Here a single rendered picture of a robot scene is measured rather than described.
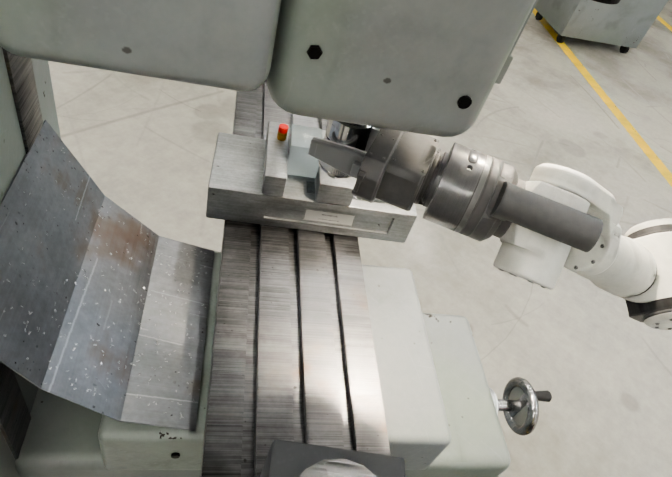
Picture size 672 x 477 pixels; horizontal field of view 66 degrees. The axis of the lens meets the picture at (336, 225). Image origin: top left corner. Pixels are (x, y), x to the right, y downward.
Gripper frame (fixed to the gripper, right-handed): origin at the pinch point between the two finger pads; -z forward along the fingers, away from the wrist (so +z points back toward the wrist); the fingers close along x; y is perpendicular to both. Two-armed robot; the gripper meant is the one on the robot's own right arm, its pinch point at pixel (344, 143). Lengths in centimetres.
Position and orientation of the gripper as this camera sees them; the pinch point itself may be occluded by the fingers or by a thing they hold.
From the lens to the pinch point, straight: 58.2
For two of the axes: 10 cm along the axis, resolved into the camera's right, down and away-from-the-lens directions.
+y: -2.1, 7.0, 6.8
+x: -3.4, 6.1, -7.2
